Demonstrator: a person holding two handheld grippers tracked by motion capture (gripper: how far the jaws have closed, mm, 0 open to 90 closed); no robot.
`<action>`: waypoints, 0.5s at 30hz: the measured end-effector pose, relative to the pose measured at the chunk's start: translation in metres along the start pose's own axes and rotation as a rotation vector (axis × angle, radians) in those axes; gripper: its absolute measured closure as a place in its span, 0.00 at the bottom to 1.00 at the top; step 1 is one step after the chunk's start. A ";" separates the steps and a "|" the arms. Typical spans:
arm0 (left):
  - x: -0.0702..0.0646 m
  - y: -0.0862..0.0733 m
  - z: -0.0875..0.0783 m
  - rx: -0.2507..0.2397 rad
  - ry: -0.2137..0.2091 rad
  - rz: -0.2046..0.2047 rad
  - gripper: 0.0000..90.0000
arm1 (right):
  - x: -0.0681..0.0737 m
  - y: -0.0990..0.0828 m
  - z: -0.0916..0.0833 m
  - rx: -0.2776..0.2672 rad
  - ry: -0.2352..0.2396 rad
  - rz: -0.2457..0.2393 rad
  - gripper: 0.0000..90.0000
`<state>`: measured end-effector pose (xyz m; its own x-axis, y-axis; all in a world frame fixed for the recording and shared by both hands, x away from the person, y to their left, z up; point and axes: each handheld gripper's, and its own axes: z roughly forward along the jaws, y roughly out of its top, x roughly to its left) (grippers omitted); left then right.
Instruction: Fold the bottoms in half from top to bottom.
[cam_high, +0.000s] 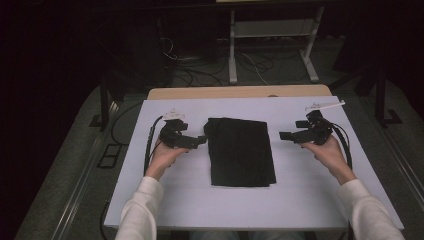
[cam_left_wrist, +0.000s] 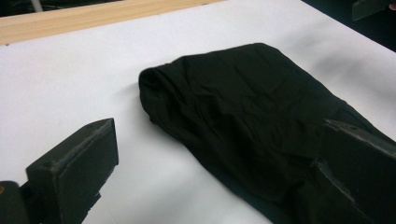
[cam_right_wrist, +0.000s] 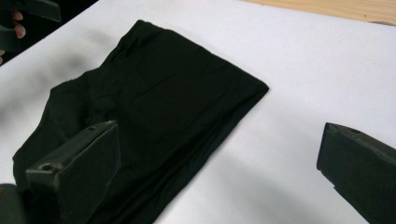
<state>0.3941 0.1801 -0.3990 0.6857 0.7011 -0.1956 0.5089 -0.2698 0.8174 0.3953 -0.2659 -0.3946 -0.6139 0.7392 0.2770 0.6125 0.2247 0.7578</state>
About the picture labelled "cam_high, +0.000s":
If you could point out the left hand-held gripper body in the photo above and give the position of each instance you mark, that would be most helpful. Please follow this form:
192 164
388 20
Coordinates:
173 135

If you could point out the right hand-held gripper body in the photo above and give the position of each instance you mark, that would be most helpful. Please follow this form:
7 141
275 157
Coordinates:
316 130

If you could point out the black garment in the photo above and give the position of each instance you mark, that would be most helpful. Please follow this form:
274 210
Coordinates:
240 153

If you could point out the person's left hand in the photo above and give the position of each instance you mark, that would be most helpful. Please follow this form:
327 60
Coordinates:
163 158

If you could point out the person's right hand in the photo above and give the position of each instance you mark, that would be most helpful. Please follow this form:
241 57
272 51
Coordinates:
330 158

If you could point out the wooden table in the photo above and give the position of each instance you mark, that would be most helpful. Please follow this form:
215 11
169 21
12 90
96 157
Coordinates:
216 92

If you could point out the white board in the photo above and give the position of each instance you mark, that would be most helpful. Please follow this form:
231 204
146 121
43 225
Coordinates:
186 200

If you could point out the black floor outlet plate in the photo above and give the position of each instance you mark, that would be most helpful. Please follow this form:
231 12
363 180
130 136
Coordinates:
109 156

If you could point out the black metal stand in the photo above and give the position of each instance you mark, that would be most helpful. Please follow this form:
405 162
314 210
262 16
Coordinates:
381 96
104 100

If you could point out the white metal stand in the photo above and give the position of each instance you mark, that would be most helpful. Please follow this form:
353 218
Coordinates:
273 28

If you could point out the metal floor rail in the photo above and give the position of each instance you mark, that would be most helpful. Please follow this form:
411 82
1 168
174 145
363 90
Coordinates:
405 166
75 200

